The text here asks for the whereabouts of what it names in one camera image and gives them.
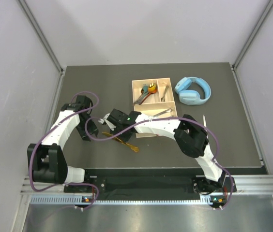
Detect orange silicone spoon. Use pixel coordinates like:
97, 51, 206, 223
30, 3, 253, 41
137, 89, 157, 105

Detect light blue headphones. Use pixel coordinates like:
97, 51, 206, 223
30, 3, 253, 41
174, 77, 212, 105

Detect left aluminium frame post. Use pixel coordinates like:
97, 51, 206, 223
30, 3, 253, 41
16, 0, 66, 73

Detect cream divided utensil box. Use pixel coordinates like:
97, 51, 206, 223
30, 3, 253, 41
132, 78, 180, 140

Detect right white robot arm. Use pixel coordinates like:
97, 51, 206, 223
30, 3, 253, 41
99, 109, 226, 191

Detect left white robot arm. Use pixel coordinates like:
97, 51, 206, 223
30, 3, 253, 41
27, 95, 98, 192

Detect aluminium frame post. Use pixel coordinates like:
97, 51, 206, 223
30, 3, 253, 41
231, 0, 273, 71
16, 0, 66, 73

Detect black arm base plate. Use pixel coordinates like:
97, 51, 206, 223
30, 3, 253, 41
63, 175, 236, 194

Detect slotted cable duct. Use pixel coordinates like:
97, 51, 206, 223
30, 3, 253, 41
30, 195, 223, 205

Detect gold butter knife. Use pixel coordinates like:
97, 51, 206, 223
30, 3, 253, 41
102, 132, 139, 152

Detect right aluminium frame post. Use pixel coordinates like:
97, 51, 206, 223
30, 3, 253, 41
231, 0, 273, 71

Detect silver fork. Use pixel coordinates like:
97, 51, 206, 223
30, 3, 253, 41
161, 85, 169, 102

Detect aluminium front rail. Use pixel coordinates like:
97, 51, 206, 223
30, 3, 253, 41
20, 174, 273, 195

